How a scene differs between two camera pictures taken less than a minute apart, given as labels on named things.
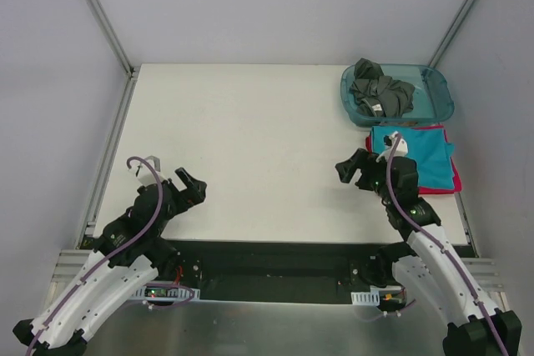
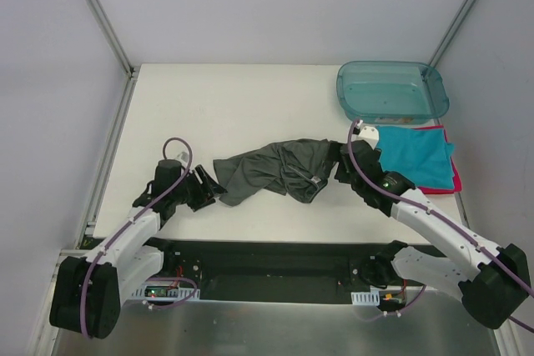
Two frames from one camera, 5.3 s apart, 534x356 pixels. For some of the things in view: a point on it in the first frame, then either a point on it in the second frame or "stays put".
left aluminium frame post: (132, 71) stays put
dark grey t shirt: (379, 94) → (297, 168)
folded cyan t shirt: (428, 147) stays put
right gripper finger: (345, 170) stays put
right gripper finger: (361, 157) → (336, 150)
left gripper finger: (198, 194) → (196, 205)
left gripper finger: (182, 173) → (204, 178)
